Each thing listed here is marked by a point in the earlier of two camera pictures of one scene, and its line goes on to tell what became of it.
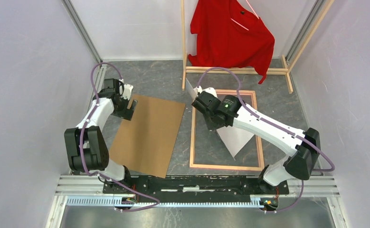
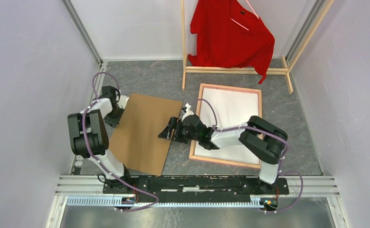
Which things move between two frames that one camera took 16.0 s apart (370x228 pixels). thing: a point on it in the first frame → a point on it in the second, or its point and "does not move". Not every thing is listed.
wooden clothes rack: x=288 y=66 does not move
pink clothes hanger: x=253 y=11 does not move
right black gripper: x=211 y=126 → x=175 y=123
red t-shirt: x=229 y=34 does not move
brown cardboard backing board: x=145 y=144 does not move
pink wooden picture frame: x=193 y=144 → x=192 y=156
